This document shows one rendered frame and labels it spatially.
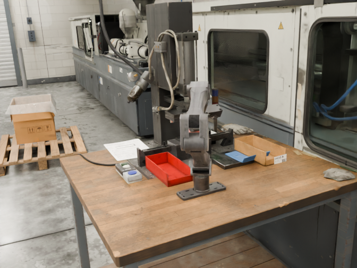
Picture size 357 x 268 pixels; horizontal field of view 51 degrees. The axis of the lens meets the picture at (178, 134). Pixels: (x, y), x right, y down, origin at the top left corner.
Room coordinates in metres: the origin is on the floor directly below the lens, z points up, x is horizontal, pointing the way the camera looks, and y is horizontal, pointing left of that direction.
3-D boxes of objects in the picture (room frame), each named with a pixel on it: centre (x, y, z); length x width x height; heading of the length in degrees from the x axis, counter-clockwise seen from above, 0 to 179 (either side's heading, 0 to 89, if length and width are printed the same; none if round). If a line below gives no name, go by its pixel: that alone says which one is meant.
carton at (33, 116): (4.79, 1.88, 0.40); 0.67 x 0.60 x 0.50; 18
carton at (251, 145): (1.76, -0.40, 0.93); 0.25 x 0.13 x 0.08; 26
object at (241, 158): (1.70, -0.29, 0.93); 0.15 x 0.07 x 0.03; 29
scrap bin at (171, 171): (1.58, 0.05, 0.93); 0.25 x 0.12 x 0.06; 26
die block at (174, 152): (1.82, -0.05, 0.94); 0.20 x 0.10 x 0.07; 116
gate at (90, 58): (7.63, 1.75, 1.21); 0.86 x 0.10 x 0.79; 22
